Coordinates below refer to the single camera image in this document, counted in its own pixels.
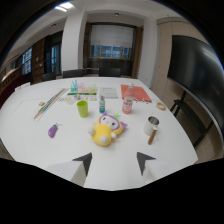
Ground green plastic cup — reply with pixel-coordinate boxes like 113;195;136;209
76;100;90;118

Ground purple eggplant toy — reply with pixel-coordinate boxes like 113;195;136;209
47;122;63;139

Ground yellow purple plush toy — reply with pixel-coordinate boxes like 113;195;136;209
87;112;128;147

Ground black screen stand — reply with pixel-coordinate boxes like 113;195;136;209
169;89;214;149

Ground long striped ruler strip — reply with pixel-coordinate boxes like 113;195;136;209
33;87;69;120

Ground small card pieces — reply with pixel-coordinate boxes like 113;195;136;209
58;94;98;105

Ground small blue-label bottle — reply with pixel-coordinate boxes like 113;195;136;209
98;95;106;114

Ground pink drink bottle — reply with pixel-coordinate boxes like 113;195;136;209
121;81;136;115

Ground orange mat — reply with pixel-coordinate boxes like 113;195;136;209
120;83;153;104

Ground white printed sheet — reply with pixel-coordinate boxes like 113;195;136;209
98;87;119;100

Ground black chair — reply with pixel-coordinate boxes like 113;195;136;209
41;71;58;83
98;67;122;78
62;68;85;79

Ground large black screen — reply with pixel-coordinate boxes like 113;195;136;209
167;34;224;145

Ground white roller window blind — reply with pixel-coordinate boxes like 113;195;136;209
89;24;135;49

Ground white mug wooden handle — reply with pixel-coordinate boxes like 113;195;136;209
143;115;160;146

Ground tape roll ring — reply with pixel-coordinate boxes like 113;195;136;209
155;102;167;112

